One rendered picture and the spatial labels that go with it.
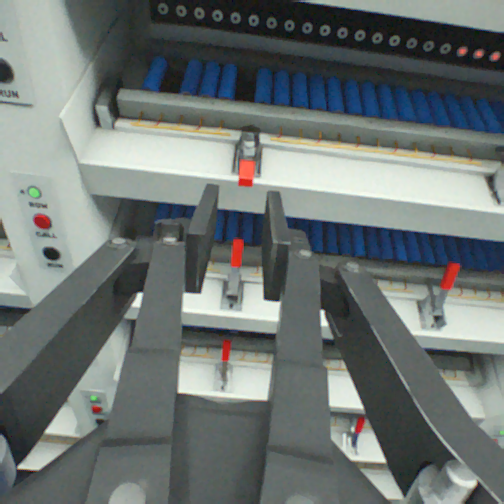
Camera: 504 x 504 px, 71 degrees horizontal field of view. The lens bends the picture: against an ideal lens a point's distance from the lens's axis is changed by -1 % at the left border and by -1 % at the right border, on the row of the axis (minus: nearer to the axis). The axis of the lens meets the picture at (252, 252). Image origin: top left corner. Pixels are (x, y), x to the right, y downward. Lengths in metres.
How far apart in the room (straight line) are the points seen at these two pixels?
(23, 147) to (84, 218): 0.08
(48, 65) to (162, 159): 0.12
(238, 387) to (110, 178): 0.39
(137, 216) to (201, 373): 0.27
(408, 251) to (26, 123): 0.49
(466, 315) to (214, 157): 0.40
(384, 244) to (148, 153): 0.35
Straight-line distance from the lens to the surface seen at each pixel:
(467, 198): 0.42
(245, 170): 0.30
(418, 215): 0.40
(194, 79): 0.44
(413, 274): 0.54
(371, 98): 0.46
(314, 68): 0.47
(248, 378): 0.62
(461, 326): 0.56
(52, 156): 0.39
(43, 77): 0.36
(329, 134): 0.40
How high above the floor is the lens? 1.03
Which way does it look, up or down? 37 degrees down
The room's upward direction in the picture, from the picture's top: 8 degrees clockwise
